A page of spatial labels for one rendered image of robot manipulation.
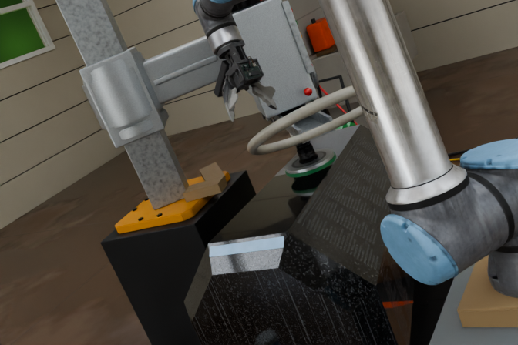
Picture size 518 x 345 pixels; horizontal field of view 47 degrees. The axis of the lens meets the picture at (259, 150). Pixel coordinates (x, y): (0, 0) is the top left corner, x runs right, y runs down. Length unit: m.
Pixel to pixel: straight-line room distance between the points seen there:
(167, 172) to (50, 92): 6.35
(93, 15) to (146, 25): 6.15
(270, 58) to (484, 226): 1.35
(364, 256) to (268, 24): 0.91
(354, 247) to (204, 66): 1.26
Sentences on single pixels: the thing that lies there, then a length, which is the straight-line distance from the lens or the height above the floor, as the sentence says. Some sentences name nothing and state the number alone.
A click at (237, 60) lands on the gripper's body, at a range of 1.61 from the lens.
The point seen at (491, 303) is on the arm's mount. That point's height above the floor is 0.89.
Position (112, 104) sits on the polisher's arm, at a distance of 2.87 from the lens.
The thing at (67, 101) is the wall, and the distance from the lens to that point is 9.37.
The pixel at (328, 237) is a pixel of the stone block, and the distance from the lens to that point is 2.08.
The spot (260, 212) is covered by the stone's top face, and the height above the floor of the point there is 0.83.
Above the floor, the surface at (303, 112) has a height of 1.27.
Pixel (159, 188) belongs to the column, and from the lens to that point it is 3.02.
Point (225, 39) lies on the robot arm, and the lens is 1.62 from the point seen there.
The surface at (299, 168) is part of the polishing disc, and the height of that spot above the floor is 0.89.
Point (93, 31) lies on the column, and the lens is 2.93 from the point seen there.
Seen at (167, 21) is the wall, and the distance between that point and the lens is 8.80.
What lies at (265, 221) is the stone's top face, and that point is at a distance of 2.17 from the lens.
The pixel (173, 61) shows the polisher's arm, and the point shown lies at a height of 1.43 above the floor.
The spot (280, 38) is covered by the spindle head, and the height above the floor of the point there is 1.40.
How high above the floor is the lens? 1.60
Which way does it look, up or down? 14 degrees down
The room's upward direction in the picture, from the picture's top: 22 degrees counter-clockwise
